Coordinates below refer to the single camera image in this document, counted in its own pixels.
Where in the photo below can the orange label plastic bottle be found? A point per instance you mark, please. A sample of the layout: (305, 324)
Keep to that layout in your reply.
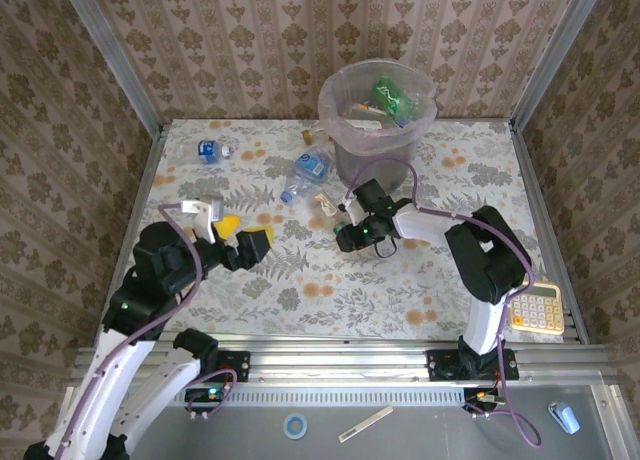
(312, 135)

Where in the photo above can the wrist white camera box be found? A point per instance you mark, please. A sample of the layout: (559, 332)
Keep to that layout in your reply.
(357, 212)
(207, 215)

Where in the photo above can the small black controller board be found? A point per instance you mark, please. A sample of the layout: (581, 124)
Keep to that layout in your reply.
(475, 396)
(200, 395)

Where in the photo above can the small blue label bottle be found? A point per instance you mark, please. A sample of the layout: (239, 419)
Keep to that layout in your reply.
(209, 151)

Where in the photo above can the green plastic bottle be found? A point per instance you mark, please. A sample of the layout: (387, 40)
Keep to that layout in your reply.
(387, 92)

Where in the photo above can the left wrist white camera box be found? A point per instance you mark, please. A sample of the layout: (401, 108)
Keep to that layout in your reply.
(207, 215)

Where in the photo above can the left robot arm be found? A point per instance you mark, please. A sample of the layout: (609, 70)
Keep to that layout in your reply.
(172, 380)

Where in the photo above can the yellow calculator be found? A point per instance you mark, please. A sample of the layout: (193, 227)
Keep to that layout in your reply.
(540, 310)

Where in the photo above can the beige label green cap bottle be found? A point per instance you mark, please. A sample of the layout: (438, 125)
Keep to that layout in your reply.
(325, 204)

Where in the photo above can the wooden ruler stick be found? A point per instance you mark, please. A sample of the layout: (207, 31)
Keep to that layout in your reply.
(365, 424)

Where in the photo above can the aluminium mounting rail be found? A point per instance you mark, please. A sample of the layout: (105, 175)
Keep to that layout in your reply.
(340, 360)

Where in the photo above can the blue white stapler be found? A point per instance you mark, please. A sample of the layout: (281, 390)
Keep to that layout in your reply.
(565, 417)

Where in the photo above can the grey round waste bin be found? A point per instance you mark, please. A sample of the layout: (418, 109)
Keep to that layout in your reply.
(385, 177)

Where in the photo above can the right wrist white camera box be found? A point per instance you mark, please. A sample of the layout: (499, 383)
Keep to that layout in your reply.
(357, 212)

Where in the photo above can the floral patterned tablecloth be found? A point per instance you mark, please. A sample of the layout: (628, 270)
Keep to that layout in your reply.
(350, 305)

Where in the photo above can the blue tape roll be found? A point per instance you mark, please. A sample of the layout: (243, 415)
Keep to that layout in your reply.
(286, 426)

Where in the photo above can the aluminium frame post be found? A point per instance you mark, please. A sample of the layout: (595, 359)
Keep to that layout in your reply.
(558, 55)
(114, 55)

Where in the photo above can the aluminium table side rail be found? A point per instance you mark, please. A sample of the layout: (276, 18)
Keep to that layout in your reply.
(129, 230)
(527, 155)

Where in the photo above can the clear pink bin liner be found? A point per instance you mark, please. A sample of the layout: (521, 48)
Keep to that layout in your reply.
(350, 142)

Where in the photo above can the large blue label bottle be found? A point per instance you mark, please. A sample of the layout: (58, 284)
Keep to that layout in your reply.
(310, 165)

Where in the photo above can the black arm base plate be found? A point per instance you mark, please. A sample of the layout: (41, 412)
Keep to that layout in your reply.
(440, 365)
(240, 365)

